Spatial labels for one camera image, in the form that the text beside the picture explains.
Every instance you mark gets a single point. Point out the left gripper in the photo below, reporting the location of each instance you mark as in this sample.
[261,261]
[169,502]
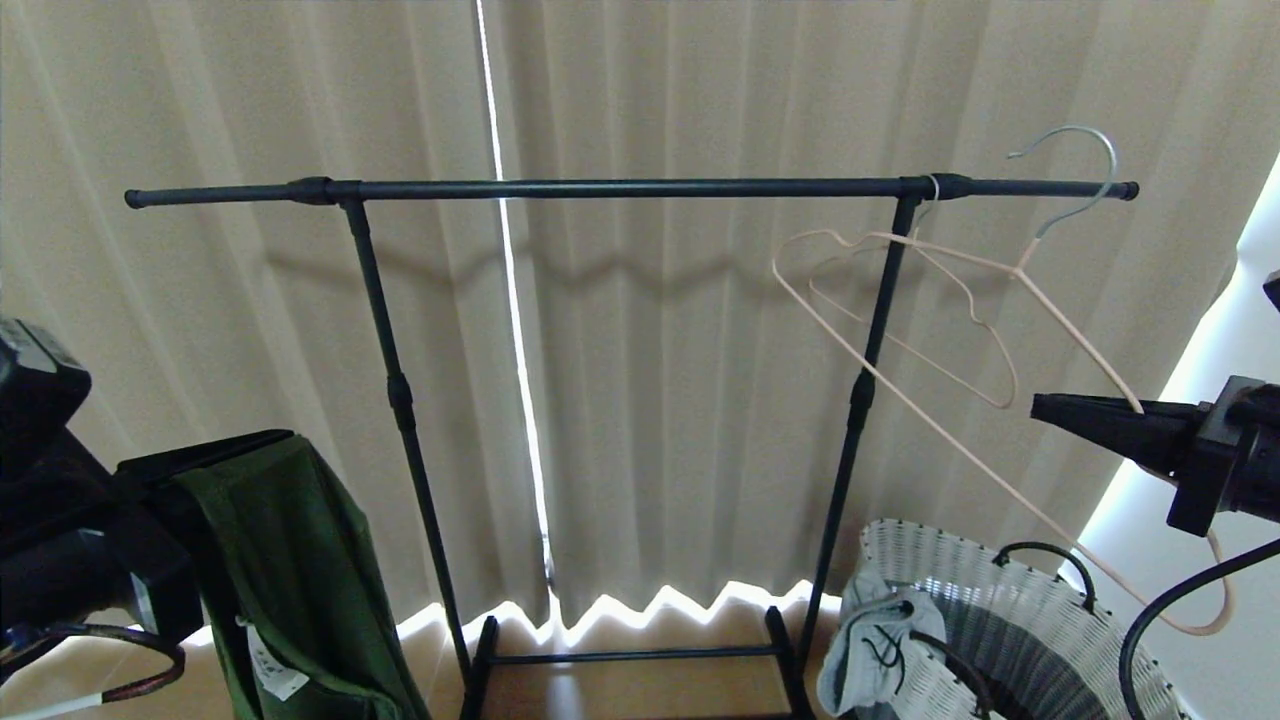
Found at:
[70,540]

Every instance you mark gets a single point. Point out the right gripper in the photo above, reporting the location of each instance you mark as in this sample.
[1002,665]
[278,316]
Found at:
[1215,460]

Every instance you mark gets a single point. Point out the green garment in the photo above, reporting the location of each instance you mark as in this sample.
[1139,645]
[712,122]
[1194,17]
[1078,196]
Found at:
[290,560]

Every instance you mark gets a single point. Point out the pink clothes hanger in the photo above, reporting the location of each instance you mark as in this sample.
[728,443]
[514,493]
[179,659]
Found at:
[1078,340]
[985,325]

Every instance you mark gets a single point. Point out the white laundry basket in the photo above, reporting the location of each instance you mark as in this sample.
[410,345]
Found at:
[1060,640]

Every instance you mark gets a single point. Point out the black clothes rack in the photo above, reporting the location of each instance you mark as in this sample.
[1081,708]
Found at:
[600,188]

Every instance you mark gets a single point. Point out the pale grey shorts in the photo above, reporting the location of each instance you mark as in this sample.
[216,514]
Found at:
[868,650]

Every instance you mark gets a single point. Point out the beige curtain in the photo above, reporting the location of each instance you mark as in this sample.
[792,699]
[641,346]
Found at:
[660,380]

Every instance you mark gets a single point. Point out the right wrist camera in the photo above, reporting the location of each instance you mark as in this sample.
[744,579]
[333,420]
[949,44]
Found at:
[1273,290]

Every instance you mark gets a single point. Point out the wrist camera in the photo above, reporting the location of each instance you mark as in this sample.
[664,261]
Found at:
[1273,290]
[35,385]

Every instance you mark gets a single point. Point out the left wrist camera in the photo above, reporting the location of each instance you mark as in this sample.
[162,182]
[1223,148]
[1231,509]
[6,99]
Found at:
[35,385]

